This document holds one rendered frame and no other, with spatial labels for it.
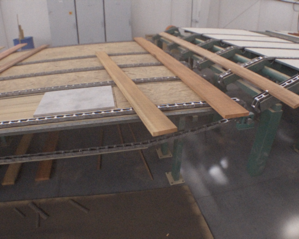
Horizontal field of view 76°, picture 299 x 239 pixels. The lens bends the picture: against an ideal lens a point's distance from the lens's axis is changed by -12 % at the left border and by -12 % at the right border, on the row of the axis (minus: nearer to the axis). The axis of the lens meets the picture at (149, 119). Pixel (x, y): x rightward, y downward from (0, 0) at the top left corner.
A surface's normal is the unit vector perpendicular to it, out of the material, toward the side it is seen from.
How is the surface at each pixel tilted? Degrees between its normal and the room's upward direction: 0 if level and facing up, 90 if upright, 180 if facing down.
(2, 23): 89
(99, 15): 90
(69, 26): 90
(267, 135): 90
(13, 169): 0
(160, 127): 0
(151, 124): 0
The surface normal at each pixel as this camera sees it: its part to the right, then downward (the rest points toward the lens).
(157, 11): 0.21, 0.44
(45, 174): 0.00, -0.88
